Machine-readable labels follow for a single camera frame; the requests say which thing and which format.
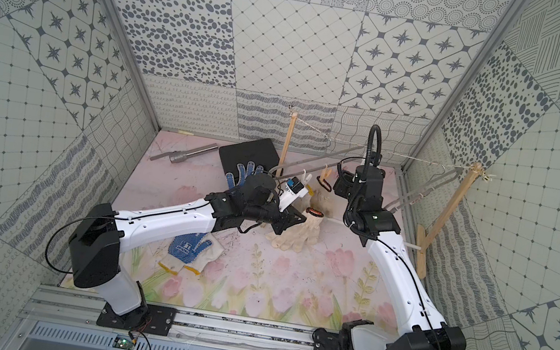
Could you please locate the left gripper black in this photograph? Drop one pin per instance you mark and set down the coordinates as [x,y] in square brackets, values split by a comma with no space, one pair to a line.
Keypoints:
[279,216]

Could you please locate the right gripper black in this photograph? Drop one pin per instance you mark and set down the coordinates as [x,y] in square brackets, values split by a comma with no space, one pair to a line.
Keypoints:
[345,180]

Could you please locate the beige knit gloves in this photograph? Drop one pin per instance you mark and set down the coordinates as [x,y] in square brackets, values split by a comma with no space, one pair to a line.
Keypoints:
[298,236]

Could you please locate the grey clip hanger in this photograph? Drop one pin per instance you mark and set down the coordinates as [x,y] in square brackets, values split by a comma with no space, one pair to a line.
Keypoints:
[449,174]

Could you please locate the white clothes peg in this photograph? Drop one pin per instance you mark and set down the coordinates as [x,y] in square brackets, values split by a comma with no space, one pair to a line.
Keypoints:
[305,177]

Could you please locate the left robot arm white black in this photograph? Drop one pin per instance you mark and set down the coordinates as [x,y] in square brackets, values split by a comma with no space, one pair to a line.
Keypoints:
[97,241]

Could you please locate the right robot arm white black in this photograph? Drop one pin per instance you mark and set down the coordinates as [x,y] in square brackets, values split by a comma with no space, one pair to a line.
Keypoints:
[420,326]

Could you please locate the blue dotted glove far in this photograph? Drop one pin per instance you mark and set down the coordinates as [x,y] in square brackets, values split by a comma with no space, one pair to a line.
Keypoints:
[244,171]

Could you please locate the blue dotted glove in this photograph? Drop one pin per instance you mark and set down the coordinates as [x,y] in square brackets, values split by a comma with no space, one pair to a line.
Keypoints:
[244,171]
[192,252]

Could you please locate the black flat pad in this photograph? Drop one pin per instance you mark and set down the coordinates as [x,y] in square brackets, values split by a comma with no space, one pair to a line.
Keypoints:
[262,152]

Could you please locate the blue dotted glove near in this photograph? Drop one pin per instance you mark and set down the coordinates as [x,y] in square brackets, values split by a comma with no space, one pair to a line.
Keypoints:
[192,252]

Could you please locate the grey metal cylinder tool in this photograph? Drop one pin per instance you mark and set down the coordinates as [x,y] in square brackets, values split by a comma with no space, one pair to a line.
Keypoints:
[183,155]

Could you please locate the small circuit board left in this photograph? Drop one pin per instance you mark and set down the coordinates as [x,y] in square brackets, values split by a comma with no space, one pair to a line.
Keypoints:
[122,342]

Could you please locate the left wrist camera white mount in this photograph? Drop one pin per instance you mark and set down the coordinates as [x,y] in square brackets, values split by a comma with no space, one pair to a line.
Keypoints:
[293,189]

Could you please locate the wooden drying rack frame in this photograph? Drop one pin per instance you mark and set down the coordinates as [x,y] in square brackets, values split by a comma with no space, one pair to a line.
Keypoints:
[423,239]

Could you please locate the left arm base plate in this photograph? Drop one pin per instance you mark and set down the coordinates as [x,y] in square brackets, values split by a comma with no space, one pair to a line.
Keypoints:
[150,319]

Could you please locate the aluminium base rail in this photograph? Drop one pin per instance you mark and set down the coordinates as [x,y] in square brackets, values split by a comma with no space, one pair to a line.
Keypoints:
[81,309]

